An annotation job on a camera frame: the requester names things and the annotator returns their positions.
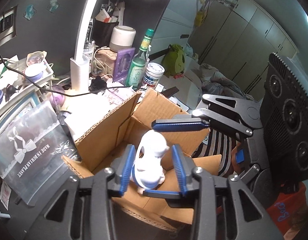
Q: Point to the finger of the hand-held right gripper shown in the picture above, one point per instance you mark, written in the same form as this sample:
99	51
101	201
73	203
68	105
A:
179	125
164	194

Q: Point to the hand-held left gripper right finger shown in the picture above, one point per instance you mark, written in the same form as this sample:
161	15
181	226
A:
179	173

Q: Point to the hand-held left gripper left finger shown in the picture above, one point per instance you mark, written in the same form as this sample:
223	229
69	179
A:
126	172

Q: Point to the white animal figurine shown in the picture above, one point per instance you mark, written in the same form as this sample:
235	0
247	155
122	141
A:
151	160

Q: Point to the brown cardboard box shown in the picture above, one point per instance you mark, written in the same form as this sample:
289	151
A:
106	135

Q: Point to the black and white striped cloth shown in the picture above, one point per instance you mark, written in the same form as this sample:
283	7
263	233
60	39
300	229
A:
219	152

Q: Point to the white jar with blue label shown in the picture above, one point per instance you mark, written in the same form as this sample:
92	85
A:
154	76

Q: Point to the grey crumpled bedding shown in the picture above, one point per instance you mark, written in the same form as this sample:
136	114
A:
219	80

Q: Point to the green plush backpack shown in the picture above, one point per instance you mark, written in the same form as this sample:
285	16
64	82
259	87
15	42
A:
174	60

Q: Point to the green glass bottle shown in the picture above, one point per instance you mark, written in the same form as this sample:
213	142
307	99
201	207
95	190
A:
137	67

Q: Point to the orange printed cloth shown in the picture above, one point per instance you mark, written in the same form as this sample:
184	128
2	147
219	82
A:
286	207

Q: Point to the beige wardrobe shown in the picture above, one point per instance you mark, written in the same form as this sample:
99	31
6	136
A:
244	42

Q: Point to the black crumpled cloth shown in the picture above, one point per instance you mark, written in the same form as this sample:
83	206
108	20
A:
99	83

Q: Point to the clear gift bag with bow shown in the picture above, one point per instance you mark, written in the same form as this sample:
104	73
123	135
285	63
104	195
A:
31	150

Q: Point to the purple ball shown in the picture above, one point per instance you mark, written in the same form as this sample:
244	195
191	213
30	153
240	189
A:
57	97

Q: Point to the white round humidifier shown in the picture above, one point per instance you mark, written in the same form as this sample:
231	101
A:
122	37

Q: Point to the white desk lamp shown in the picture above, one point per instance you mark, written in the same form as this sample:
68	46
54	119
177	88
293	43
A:
80	72

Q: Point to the clear glass jar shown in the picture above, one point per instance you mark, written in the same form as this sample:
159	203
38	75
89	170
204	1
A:
89	50

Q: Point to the black mesh pen holder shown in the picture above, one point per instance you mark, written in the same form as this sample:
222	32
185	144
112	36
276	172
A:
102	30

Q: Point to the purple rimmed bowl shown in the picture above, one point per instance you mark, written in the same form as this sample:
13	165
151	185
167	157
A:
34	71

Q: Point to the scalloped decorative card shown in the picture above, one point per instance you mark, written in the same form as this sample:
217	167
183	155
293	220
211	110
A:
36	57

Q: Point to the purple photo card frame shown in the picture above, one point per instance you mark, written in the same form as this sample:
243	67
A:
124	63

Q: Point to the teal picture frame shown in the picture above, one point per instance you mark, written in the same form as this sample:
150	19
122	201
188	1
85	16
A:
19	105

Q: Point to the cartoon wall sticker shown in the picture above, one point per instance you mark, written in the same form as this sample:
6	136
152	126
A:
54	5
30	12

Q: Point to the wall socket panel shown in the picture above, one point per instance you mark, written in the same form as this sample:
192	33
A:
5	22

